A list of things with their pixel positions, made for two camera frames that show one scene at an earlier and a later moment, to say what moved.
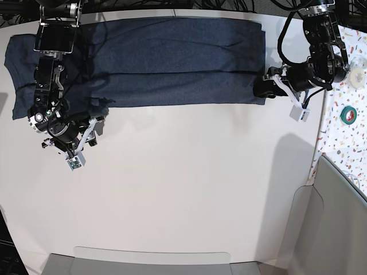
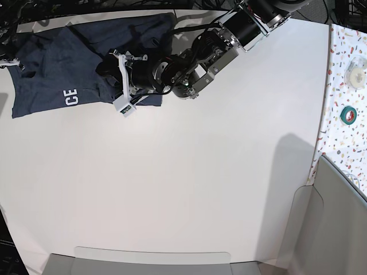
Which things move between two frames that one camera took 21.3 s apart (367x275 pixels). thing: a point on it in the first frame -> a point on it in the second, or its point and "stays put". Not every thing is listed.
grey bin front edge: [93, 260] stays put
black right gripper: [299, 75] -> [141, 71]
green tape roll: [348, 115] stays put
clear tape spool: [356, 72] stays put
